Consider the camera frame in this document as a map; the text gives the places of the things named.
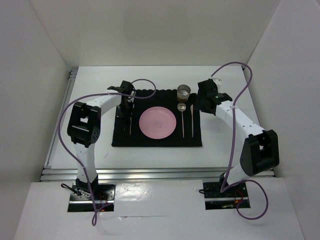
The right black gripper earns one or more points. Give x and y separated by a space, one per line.
201 106

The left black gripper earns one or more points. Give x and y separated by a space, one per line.
126 115

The large silver dinner fork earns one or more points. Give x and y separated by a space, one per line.
130 127

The black cloth placemat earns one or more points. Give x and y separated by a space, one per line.
167 99

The silver table knife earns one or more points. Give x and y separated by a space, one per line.
192 119

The metal cup with brown sleeve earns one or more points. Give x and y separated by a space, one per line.
183 93

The silver spoon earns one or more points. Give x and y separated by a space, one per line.
182 107

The pink plastic plate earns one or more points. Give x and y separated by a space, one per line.
157 122

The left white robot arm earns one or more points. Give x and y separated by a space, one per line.
84 129

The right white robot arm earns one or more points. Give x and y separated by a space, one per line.
260 150

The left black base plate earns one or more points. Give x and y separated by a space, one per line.
81 201

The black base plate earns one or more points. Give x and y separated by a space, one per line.
81 201
214 199

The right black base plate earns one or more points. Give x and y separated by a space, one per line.
214 199

